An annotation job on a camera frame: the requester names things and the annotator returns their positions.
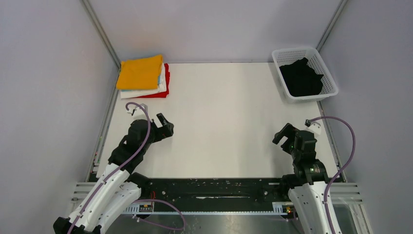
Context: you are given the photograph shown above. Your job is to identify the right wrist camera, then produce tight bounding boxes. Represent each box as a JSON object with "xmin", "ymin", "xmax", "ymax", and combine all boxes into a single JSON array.
[{"xmin": 304, "ymin": 119, "xmax": 322, "ymax": 136}]

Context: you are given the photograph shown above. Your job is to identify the left aluminium frame post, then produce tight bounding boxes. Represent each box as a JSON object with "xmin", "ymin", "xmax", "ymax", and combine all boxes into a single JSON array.
[{"xmin": 80, "ymin": 0, "xmax": 121, "ymax": 70}]

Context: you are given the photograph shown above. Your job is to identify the right aluminium frame post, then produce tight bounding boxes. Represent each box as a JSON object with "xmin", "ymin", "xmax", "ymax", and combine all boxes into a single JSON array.
[{"xmin": 316, "ymin": 0, "xmax": 348, "ymax": 52}]

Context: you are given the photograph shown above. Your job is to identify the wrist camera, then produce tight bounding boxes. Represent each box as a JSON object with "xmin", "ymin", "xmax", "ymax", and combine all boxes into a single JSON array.
[
  {"xmin": 304, "ymin": 119, "xmax": 322, "ymax": 136},
  {"xmin": 127, "ymin": 103, "xmax": 148, "ymax": 120}
]

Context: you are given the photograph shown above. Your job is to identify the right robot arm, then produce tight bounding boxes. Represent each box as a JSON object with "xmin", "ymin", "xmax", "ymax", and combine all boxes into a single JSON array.
[{"xmin": 272, "ymin": 123, "xmax": 342, "ymax": 234}]

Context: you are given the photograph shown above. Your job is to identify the white plastic basket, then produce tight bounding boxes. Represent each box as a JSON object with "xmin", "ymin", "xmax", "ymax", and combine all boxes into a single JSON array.
[{"xmin": 271, "ymin": 47, "xmax": 338, "ymax": 103}]

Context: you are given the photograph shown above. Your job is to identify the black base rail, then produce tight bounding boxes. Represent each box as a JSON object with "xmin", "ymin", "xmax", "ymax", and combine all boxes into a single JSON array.
[{"xmin": 127, "ymin": 174, "xmax": 293, "ymax": 206}]

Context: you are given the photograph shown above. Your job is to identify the right controller box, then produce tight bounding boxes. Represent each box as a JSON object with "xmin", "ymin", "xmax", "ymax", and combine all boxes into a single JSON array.
[{"xmin": 282, "ymin": 205, "xmax": 296, "ymax": 214}]

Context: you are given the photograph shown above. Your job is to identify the aluminium frame post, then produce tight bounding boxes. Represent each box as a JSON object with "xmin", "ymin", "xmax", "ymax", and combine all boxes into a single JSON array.
[
  {"xmin": 80, "ymin": 0, "xmax": 121, "ymax": 70},
  {"xmin": 316, "ymin": 0, "xmax": 348, "ymax": 52}
]

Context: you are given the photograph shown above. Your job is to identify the slotted cable duct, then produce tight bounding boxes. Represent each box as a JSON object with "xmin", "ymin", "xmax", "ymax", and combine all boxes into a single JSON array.
[{"xmin": 122, "ymin": 202, "xmax": 288, "ymax": 215}]

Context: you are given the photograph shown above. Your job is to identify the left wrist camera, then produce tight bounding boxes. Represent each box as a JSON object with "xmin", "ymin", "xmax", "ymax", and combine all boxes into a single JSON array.
[{"xmin": 127, "ymin": 103, "xmax": 148, "ymax": 120}]

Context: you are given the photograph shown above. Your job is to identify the folded red t shirt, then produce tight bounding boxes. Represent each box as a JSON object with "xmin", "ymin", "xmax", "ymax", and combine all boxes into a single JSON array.
[{"xmin": 138, "ymin": 63, "xmax": 170, "ymax": 98}]

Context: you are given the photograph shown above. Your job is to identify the black t shirt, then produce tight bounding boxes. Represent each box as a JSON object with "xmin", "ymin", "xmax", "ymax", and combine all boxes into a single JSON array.
[{"xmin": 280, "ymin": 58, "xmax": 324, "ymax": 97}]

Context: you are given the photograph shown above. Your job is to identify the folded white t shirt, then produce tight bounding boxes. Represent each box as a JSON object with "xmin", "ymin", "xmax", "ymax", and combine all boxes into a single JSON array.
[{"xmin": 120, "ymin": 63, "xmax": 169, "ymax": 99}]

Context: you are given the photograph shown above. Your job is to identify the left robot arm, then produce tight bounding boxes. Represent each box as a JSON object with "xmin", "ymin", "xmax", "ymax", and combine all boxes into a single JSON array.
[{"xmin": 53, "ymin": 113, "xmax": 174, "ymax": 234}]

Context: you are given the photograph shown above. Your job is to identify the folded orange t shirt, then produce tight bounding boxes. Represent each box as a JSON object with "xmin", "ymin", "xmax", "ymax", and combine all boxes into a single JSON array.
[{"xmin": 116, "ymin": 54, "xmax": 163, "ymax": 90}]

